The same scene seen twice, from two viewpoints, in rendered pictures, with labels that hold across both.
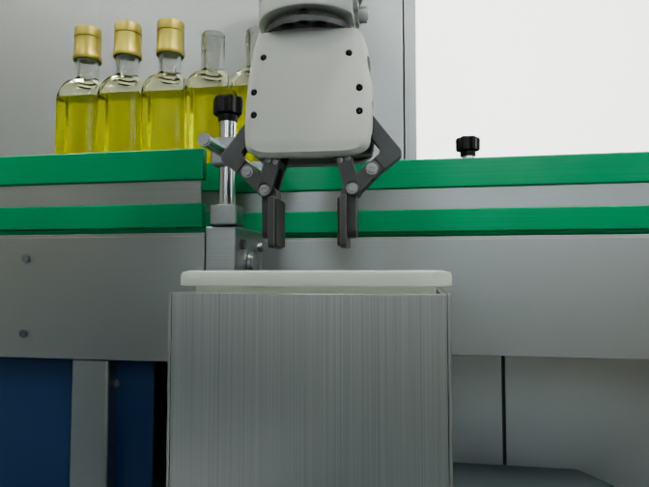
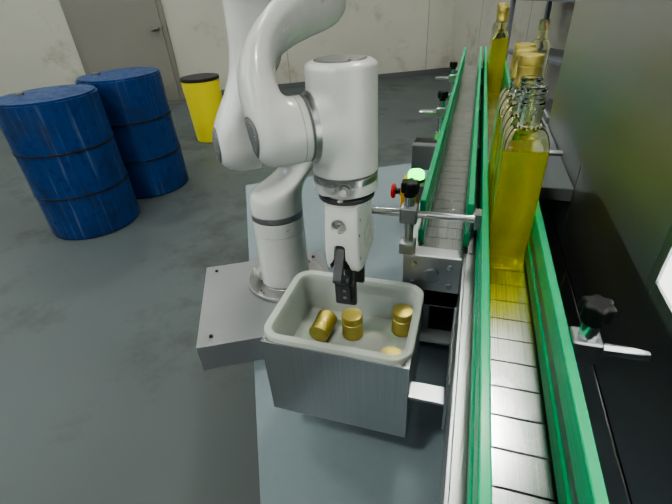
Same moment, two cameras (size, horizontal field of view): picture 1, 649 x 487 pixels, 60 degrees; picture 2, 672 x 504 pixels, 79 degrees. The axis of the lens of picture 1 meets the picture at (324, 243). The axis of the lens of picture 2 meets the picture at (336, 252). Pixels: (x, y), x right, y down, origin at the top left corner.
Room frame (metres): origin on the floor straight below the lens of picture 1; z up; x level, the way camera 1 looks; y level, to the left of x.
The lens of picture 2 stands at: (0.51, -0.49, 1.43)
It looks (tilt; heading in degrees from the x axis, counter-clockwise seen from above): 33 degrees down; 99
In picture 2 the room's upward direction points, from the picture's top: 4 degrees counter-clockwise
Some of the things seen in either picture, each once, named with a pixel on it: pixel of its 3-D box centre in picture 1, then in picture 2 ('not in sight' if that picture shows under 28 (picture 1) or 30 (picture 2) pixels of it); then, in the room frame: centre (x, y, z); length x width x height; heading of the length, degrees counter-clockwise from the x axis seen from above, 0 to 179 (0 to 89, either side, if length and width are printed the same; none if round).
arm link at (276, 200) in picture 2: not in sight; (284, 161); (0.27, 0.36, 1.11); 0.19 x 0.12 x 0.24; 31
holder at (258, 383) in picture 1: (337, 382); (364, 352); (0.47, -0.01, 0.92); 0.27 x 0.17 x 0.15; 170
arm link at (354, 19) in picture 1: (313, 16); (345, 180); (0.45, 0.01, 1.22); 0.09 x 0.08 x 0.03; 82
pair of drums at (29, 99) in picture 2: not in sight; (108, 145); (-1.69, 2.42, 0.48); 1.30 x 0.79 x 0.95; 94
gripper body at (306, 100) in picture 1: (310, 92); (347, 221); (0.45, 0.01, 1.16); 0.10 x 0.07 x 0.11; 82
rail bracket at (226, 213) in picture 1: (236, 165); (424, 218); (0.56, 0.09, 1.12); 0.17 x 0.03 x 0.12; 170
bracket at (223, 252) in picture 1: (239, 263); (431, 270); (0.58, 0.09, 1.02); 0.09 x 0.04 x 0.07; 170
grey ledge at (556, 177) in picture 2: not in sight; (528, 135); (0.92, 0.82, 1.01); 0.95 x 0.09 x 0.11; 80
